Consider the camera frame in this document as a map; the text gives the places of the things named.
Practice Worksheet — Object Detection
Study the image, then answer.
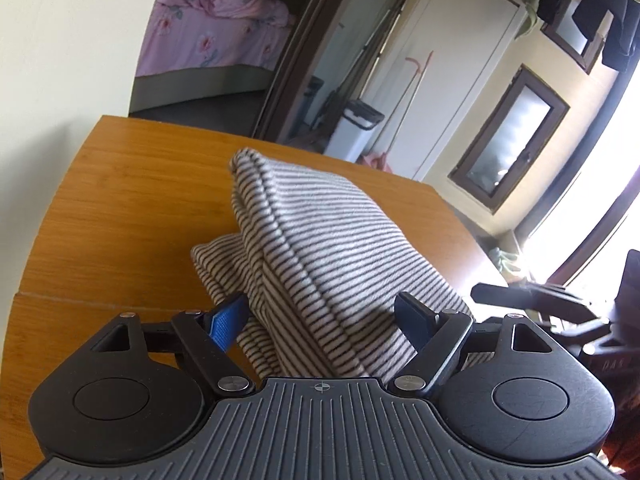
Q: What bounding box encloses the pink dustpan with broom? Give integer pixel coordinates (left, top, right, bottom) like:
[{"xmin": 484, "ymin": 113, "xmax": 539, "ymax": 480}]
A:
[{"xmin": 382, "ymin": 50, "xmax": 434, "ymax": 158}]

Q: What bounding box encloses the white bin with black lid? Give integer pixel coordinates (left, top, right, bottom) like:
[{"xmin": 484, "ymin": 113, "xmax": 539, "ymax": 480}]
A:
[{"xmin": 325, "ymin": 99, "xmax": 386, "ymax": 163}]

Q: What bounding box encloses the striped long-sleeve shirt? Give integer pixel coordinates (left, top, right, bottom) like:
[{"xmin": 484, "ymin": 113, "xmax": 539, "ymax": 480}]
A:
[{"xmin": 190, "ymin": 147, "xmax": 493, "ymax": 378}]

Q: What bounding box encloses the grey bed frame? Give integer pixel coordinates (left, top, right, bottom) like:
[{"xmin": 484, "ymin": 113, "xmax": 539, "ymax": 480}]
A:
[{"xmin": 131, "ymin": 62, "xmax": 276, "ymax": 112}]

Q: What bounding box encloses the bundle of leaning poles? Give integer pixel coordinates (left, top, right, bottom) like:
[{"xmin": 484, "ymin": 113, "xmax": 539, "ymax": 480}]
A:
[{"xmin": 320, "ymin": 0, "xmax": 398, "ymax": 133}]

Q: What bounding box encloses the brown-framed frosted window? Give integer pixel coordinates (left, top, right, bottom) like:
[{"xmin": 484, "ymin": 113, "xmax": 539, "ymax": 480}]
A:
[{"xmin": 448, "ymin": 64, "xmax": 571, "ymax": 216}]

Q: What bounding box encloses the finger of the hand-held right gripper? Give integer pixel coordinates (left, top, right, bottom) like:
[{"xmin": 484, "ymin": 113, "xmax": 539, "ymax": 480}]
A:
[{"xmin": 471, "ymin": 282, "xmax": 595, "ymax": 325}]

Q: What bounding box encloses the black hanging garment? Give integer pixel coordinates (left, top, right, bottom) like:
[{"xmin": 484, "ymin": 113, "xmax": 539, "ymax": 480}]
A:
[{"xmin": 571, "ymin": 0, "xmax": 640, "ymax": 72}]

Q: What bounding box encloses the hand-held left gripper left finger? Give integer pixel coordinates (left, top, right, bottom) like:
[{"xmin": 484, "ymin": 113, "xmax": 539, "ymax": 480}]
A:
[{"xmin": 92, "ymin": 291, "xmax": 254, "ymax": 397}]

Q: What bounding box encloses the large bright window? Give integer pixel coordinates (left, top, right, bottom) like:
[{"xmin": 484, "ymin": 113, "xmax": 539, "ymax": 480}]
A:
[{"xmin": 515, "ymin": 75, "xmax": 640, "ymax": 291}]

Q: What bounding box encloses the pale green cloth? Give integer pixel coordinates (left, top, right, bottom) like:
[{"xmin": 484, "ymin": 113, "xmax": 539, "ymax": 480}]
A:
[{"xmin": 486, "ymin": 244, "xmax": 532, "ymax": 277}]

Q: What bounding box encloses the bed with pink floral bedding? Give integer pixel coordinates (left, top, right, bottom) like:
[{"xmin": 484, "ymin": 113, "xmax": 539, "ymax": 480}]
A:
[{"xmin": 137, "ymin": 0, "xmax": 297, "ymax": 80}]

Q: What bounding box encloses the white door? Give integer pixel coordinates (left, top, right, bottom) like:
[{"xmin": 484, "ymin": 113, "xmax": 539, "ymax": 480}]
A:
[{"xmin": 360, "ymin": 0, "xmax": 529, "ymax": 182}]

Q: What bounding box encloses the dark brown door frame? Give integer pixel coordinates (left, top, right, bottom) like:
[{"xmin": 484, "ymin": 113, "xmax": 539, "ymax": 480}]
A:
[{"xmin": 254, "ymin": 0, "xmax": 426, "ymax": 147}]

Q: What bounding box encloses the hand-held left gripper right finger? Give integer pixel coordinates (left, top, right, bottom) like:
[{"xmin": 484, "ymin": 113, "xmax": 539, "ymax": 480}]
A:
[{"xmin": 392, "ymin": 291, "xmax": 553, "ymax": 397}]

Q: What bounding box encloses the small brown-framed window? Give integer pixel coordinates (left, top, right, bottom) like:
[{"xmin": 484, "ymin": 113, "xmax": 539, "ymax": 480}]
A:
[{"xmin": 540, "ymin": 0, "xmax": 607, "ymax": 76}]

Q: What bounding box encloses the pink long-handled dustpan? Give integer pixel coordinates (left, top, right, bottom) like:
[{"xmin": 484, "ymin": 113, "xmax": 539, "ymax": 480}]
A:
[{"xmin": 360, "ymin": 56, "xmax": 422, "ymax": 172}]

